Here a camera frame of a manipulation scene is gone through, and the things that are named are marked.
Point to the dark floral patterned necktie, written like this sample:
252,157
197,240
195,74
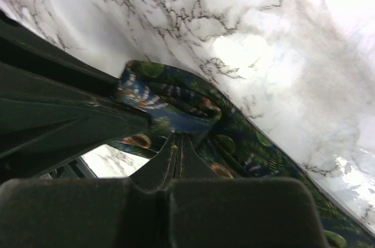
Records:
179,101

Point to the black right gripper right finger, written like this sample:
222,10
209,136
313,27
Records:
194,204

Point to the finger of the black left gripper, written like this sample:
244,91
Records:
31,64
40,132

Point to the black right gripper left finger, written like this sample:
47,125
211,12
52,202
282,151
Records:
154,178

